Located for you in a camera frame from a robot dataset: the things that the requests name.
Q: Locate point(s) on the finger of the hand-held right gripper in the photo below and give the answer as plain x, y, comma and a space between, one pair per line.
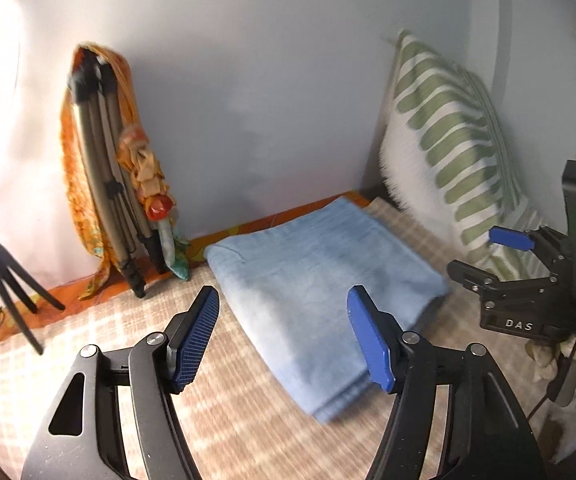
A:
510, 238
473, 275

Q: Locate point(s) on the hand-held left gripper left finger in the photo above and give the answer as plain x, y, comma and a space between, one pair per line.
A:
195, 340

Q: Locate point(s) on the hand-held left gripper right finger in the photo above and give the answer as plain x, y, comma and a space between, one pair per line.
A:
370, 340

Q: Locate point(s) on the light blue denim pants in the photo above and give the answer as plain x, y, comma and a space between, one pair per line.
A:
308, 280

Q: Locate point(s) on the person's right hand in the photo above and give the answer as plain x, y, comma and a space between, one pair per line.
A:
573, 435

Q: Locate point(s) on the white fluffy cushion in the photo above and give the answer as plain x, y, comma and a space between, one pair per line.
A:
403, 170

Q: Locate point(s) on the green striped pillow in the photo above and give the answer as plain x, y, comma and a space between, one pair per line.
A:
448, 125

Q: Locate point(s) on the grey folded tripod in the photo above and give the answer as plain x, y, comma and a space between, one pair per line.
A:
100, 160

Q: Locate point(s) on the orange patterned cloth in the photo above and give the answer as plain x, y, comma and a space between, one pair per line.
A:
70, 170

